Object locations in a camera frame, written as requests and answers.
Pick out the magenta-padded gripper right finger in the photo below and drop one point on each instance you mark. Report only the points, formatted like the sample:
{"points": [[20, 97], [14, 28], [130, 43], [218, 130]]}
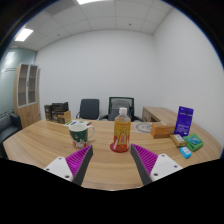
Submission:
{"points": [[146, 161]]}

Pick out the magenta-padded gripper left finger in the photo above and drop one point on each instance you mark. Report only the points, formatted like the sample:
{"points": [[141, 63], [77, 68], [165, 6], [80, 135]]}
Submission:
{"points": [[77, 161]]}

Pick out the orange-label tea bottle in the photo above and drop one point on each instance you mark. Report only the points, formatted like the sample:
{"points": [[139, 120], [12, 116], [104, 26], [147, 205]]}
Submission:
{"points": [[122, 133]]}

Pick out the green and white mug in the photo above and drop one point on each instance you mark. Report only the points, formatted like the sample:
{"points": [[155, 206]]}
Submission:
{"points": [[78, 135]]}

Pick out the orange cardboard box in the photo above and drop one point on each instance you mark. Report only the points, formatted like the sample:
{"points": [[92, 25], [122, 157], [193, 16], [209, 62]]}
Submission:
{"points": [[161, 131]]}

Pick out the round white patterned disc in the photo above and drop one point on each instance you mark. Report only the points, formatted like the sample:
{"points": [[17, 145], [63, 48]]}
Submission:
{"points": [[143, 127]]}

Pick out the flat round red coaster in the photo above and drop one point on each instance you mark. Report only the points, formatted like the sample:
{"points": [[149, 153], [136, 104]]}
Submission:
{"points": [[112, 148]]}

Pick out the white printed leaflet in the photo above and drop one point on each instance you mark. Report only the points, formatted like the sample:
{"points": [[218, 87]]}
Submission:
{"points": [[75, 122]]}

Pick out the green folded cloth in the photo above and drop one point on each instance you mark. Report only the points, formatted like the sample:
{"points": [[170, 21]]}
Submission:
{"points": [[194, 147]]}

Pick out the teal flat packet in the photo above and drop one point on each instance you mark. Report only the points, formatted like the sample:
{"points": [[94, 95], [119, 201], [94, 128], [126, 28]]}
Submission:
{"points": [[194, 140]]}

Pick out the stack of dark boxes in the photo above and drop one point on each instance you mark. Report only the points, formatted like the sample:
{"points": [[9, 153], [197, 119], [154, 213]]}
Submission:
{"points": [[60, 111]]}

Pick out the dark grey office chair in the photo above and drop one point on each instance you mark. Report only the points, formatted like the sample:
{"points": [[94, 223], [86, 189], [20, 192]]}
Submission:
{"points": [[88, 108]]}

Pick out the purple standing pouch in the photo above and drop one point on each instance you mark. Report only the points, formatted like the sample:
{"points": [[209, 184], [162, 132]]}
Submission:
{"points": [[184, 121]]}

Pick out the black mesh office chair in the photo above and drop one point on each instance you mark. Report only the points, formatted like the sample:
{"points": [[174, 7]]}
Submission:
{"points": [[115, 108]]}

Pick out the wooden shelf unit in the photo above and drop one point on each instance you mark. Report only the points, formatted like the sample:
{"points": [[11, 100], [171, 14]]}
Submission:
{"points": [[28, 113]]}

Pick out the black sofa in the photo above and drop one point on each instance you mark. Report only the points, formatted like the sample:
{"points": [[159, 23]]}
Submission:
{"points": [[8, 128]]}

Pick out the narrow ceiling light panel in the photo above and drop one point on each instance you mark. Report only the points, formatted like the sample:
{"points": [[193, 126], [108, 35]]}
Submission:
{"points": [[24, 34]]}

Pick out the large ceiling light panel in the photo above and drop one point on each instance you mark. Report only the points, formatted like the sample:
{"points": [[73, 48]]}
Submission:
{"points": [[91, 1]]}

